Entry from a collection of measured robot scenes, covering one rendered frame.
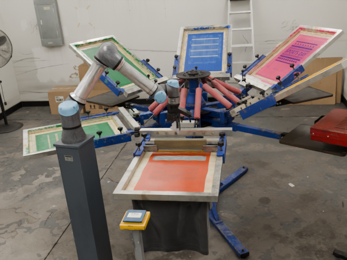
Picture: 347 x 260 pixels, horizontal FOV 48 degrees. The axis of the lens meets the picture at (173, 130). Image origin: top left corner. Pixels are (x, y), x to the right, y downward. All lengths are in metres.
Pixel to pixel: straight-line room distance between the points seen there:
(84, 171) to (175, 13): 4.56
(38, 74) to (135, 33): 2.02
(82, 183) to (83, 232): 0.38
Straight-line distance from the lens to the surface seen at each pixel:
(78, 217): 2.65
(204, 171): 2.41
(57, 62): 7.42
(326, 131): 2.66
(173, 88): 2.48
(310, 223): 3.69
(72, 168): 2.46
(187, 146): 2.63
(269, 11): 6.55
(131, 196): 2.18
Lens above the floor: 2.07
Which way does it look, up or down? 21 degrees down
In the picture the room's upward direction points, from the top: 5 degrees counter-clockwise
